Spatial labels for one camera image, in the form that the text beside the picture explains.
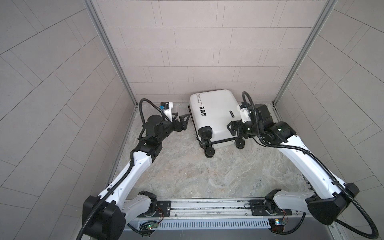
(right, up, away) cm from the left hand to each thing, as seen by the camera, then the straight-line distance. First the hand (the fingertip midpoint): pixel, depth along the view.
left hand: (187, 113), depth 72 cm
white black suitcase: (+13, +1, +17) cm, 21 cm away
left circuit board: (-15, -49, -7) cm, 52 cm away
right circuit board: (+42, -51, -4) cm, 66 cm away
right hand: (+22, -6, 0) cm, 22 cm away
